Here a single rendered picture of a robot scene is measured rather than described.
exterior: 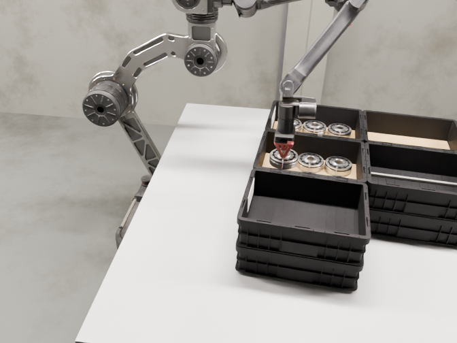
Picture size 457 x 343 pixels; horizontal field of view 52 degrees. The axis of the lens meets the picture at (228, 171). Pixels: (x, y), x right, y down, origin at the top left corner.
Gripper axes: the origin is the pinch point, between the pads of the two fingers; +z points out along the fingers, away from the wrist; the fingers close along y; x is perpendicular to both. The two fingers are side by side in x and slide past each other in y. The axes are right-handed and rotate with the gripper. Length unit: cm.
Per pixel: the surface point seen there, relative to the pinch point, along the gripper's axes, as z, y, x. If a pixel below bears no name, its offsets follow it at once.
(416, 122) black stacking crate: 9, 50, -54
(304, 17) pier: 0, 176, 4
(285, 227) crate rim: 2.6, -38.4, -4.5
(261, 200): 12.6, -13.4, 5.9
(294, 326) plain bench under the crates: 25, -55, -10
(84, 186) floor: 94, 85, 137
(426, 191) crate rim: 4.6, -8.8, -48.8
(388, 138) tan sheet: 15, 45, -43
